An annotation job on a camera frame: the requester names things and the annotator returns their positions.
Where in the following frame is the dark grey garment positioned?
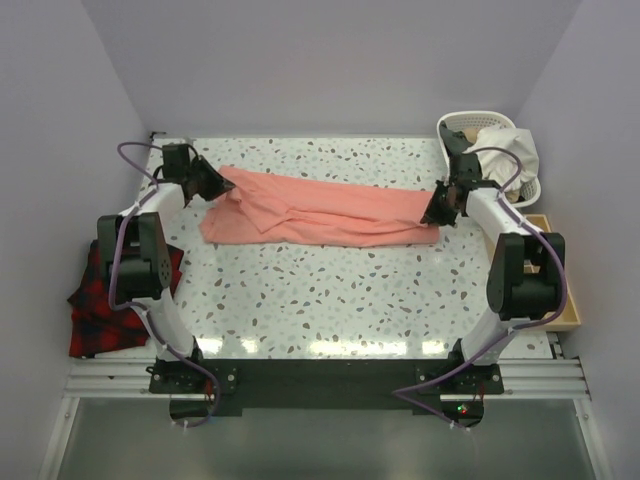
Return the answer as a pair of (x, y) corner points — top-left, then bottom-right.
(438, 123), (473, 158)

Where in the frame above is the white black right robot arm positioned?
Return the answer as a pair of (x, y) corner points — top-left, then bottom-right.
(421, 151), (568, 393)

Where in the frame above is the pink t shirt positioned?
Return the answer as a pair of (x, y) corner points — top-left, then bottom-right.
(199, 166), (439, 248)

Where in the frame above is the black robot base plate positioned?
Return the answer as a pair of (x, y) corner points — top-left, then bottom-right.
(146, 359), (504, 420)

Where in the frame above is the wooden compartment tray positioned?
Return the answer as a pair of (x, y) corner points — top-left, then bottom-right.
(522, 213), (582, 332)

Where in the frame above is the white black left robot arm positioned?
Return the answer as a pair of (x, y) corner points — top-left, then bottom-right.
(97, 142), (235, 392)

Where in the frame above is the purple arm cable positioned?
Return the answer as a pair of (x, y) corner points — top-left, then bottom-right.
(393, 144), (569, 426)
(107, 141), (224, 429)

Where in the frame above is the red black plaid shirt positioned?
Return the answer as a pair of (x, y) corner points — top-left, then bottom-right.
(67, 239), (184, 359)

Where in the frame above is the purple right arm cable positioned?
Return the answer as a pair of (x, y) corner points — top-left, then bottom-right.
(393, 144), (569, 426)

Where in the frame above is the white perforated laundry basket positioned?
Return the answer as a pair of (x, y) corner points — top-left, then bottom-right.
(437, 110), (542, 209)

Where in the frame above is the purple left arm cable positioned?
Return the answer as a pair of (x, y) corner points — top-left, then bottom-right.
(107, 141), (224, 429)

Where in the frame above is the white garment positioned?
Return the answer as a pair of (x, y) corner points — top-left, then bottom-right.
(469, 125), (541, 189)

